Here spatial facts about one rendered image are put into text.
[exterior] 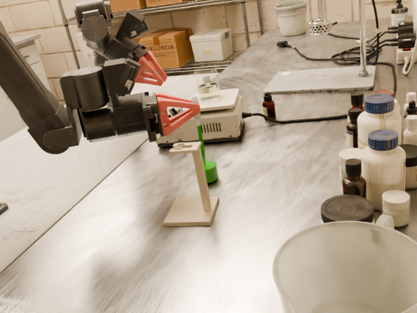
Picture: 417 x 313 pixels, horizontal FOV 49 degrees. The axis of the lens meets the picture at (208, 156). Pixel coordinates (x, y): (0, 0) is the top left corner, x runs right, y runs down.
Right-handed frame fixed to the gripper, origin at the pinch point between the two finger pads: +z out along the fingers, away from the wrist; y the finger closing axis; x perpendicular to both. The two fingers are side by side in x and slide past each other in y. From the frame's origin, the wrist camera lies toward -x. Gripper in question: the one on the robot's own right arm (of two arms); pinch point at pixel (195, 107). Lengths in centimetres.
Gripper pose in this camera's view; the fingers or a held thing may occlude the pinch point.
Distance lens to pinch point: 82.9
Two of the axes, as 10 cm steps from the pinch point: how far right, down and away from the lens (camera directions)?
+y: -1.5, -3.9, 9.1
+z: 9.8, -1.8, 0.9
